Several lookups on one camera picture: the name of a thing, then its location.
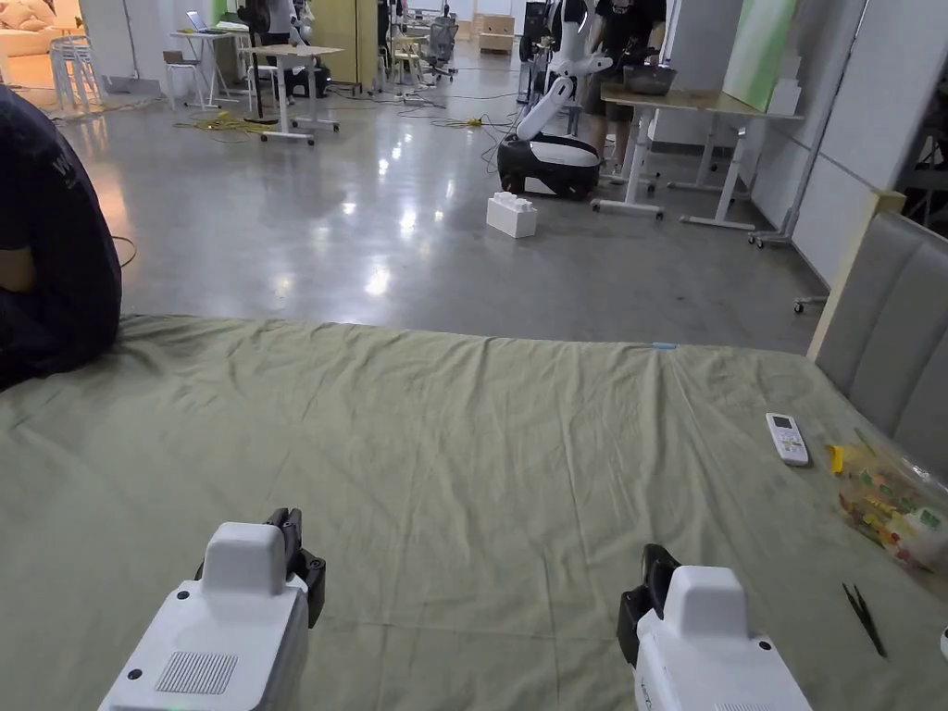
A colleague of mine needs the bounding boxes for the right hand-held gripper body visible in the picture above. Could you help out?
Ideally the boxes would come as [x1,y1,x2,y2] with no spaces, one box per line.
[617,566,817,711]

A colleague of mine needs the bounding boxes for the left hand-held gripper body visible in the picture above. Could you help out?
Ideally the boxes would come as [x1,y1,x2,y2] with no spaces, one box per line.
[95,521,328,711]

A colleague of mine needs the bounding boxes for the black tweezers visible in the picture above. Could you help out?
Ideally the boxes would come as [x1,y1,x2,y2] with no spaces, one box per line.
[841,582,889,660]

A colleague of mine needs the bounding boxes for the bed with pale green sheet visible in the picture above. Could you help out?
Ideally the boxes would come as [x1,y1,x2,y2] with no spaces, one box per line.
[0,314,948,711]

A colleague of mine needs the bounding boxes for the white remote control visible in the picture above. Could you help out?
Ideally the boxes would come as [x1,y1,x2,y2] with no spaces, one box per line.
[765,412,812,468]

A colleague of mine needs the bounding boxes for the clear bag of colourful pieces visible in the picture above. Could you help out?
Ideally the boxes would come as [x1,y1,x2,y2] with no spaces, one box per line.
[835,428,948,576]

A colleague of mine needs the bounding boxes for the grey padded headboard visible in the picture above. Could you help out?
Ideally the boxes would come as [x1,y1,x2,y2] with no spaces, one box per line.
[805,191,948,465]

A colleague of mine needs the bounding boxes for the large white toy brick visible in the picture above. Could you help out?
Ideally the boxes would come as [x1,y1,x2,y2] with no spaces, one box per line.
[485,191,541,241]

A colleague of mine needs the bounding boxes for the white and black robot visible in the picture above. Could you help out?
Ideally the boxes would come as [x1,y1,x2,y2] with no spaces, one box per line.
[496,0,616,201]

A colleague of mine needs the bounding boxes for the wooden table on white legs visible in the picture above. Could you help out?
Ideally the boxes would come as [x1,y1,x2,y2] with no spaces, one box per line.
[243,44,345,148]

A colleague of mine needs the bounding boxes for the wooden table with metal bowl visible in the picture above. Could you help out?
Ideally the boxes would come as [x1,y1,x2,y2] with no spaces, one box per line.
[590,64,805,231]

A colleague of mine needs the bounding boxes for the white table with laptop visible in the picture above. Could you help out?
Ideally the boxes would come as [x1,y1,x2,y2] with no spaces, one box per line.
[168,10,250,106]

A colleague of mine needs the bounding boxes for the grey office chair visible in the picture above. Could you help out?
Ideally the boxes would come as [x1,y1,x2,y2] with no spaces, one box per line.
[425,14,460,83]

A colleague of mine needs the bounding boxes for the wooden crate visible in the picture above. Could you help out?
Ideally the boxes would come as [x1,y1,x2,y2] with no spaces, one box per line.
[477,12,517,56]

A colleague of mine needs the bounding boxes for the pale sofa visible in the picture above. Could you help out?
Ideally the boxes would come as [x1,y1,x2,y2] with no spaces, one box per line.
[0,0,83,57]

